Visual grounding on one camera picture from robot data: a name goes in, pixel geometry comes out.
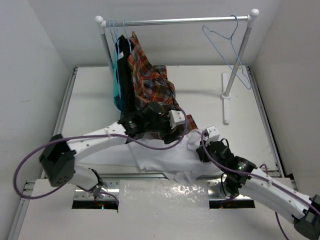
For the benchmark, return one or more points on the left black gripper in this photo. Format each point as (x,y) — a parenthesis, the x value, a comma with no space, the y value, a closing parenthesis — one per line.
(164,128)

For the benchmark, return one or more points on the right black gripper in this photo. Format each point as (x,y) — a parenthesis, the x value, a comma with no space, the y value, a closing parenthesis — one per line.
(201,152)

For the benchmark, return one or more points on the white shirt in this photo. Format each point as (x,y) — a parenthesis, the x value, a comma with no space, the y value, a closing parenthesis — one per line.
(180,163)

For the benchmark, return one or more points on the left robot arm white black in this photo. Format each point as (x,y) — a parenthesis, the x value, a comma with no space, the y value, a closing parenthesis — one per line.
(61,156)

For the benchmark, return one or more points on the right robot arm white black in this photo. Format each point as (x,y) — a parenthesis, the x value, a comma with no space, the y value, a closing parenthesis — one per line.
(245,178)

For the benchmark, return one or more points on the plaid shirt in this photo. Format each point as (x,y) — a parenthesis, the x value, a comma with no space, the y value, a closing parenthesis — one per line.
(150,82)

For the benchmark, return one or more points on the teal garment on hanger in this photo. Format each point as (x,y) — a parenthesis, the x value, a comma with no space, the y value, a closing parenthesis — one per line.
(117,99)

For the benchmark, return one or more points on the black garment on hanger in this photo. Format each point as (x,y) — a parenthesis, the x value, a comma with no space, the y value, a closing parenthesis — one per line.
(125,72)

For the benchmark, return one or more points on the blue hanger with black garment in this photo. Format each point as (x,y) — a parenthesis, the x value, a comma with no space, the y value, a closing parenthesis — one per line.
(115,31)

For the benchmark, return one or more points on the blue hanger with teal garment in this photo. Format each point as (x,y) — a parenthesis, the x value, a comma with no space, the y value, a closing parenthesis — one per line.
(111,33)

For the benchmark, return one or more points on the clothes rack metal white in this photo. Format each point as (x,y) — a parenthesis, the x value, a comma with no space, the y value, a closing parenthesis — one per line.
(226,80)

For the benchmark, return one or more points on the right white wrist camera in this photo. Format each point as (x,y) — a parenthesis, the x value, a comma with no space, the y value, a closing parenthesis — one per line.
(212,134)

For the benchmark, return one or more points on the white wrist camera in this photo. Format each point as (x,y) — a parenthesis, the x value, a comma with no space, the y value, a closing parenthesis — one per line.
(176,118)
(212,134)

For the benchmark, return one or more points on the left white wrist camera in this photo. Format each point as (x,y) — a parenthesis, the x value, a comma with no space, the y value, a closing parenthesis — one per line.
(176,118)

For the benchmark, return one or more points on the metal mounting rail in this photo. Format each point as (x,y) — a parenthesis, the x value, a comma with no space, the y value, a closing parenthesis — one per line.
(114,187)

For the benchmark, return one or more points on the empty blue wire hanger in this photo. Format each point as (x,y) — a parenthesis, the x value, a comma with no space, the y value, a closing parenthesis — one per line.
(229,57)

